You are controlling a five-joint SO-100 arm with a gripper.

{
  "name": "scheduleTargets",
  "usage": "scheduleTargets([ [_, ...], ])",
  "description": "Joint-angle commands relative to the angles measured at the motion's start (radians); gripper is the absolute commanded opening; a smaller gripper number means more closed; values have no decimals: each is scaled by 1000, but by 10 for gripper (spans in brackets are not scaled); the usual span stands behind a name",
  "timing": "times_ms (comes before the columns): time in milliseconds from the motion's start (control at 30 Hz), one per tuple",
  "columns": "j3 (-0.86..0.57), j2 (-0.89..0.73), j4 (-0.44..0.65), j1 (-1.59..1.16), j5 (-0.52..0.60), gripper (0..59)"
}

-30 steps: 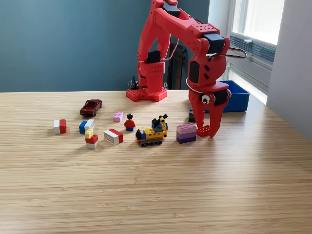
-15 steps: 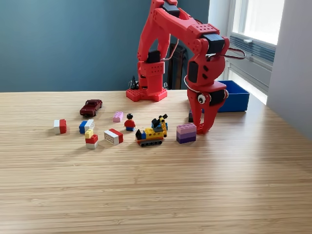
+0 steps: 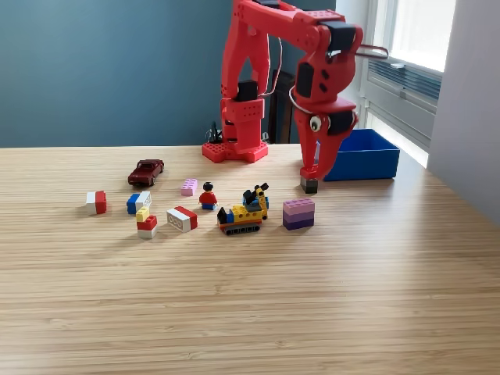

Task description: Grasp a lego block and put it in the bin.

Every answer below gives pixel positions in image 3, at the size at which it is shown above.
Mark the long red and white brick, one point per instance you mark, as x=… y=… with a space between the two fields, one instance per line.
x=181 y=220

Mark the blue and white brick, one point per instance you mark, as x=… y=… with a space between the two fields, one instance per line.
x=134 y=203

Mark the blue plastic bin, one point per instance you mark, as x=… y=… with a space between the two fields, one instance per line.
x=367 y=166

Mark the black brick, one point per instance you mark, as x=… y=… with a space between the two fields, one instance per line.
x=310 y=187

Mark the pink and purple brick stack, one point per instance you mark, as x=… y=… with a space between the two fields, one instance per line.
x=298 y=215

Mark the white window latch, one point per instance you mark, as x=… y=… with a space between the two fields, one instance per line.
x=397 y=65

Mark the grey pleated window blind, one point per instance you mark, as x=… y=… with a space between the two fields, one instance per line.
x=422 y=84

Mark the yellow toy digger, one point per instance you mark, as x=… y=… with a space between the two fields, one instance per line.
x=242 y=215

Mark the toy figure red shirt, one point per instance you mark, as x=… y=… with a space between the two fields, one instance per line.
x=208 y=198

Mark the dark red toy car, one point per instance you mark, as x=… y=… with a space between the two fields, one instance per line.
x=146 y=172

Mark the small yellow brick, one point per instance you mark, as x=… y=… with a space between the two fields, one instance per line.
x=142 y=214

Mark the red over white brick stack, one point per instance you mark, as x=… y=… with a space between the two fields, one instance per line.
x=147 y=228

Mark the red and white square brick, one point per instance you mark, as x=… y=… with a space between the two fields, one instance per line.
x=96 y=203

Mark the white window frame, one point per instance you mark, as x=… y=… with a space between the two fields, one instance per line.
x=414 y=31

